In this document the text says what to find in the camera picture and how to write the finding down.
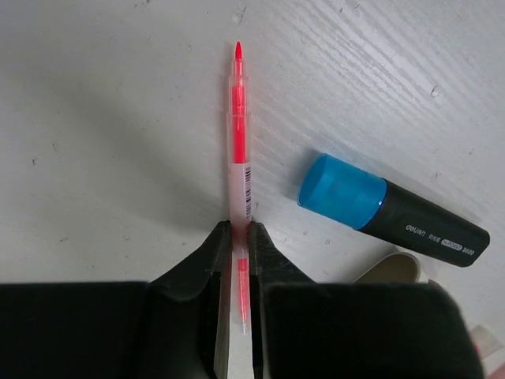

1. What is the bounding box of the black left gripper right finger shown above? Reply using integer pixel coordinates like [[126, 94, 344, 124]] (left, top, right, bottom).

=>
[[248, 222, 315, 378]]

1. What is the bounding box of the blue cap black highlighter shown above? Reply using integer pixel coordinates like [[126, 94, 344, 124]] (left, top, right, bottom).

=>
[[297, 154, 490, 268]]

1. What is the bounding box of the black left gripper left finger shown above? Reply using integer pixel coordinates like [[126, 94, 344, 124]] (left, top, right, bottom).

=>
[[148, 221, 231, 378]]

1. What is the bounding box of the red fineliner pen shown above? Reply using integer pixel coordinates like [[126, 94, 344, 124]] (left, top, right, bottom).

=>
[[227, 42, 252, 334]]

